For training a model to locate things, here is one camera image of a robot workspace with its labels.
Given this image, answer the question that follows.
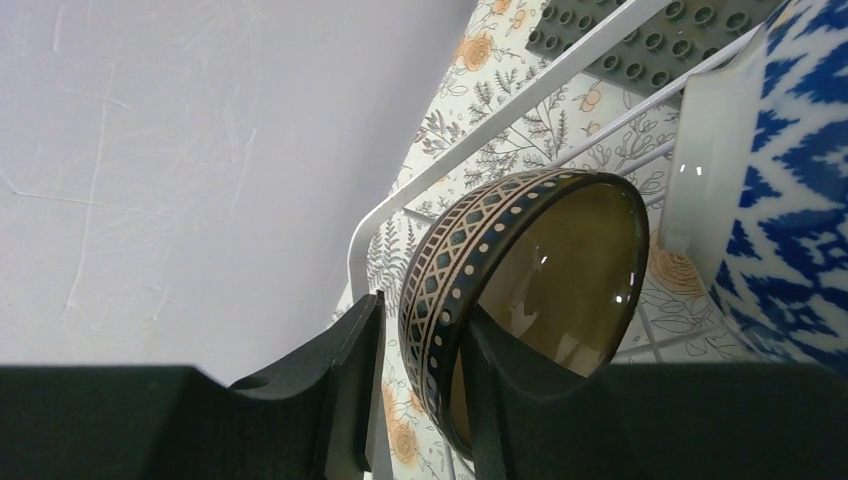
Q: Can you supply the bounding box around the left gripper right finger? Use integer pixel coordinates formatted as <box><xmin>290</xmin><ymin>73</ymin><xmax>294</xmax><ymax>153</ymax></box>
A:
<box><xmin>460</xmin><ymin>305</ymin><xmax>597</xmax><ymax>479</ymax></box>

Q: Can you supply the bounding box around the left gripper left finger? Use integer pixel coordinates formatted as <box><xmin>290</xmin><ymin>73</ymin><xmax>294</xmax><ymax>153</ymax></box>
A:
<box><xmin>229</xmin><ymin>292</ymin><xmax>385</xmax><ymax>479</ymax></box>

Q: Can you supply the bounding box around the dark patterned bowl tan inside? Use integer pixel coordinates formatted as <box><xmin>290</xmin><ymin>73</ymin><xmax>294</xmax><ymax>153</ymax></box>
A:
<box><xmin>397</xmin><ymin>168</ymin><xmax>650</xmax><ymax>458</ymax></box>

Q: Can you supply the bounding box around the blue white zigzag bowl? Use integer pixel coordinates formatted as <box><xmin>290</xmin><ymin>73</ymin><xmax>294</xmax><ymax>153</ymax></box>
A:
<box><xmin>658</xmin><ymin>1</ymin><xmax>847</xmax><ymax>374</ymax></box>

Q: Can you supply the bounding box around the dark grey building plate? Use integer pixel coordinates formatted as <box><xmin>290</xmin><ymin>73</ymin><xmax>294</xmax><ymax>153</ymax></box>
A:
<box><xmin>525</xmin><ymin>0</ymin><xmax>780</xmax><ymax>97</ymax></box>

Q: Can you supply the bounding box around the white wire dish rack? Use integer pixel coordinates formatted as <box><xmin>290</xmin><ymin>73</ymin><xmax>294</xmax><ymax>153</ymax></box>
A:
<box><xmin>347</xmin><ymin>0</ymin><xmax>848</xmax><ymax>480</ymax></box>

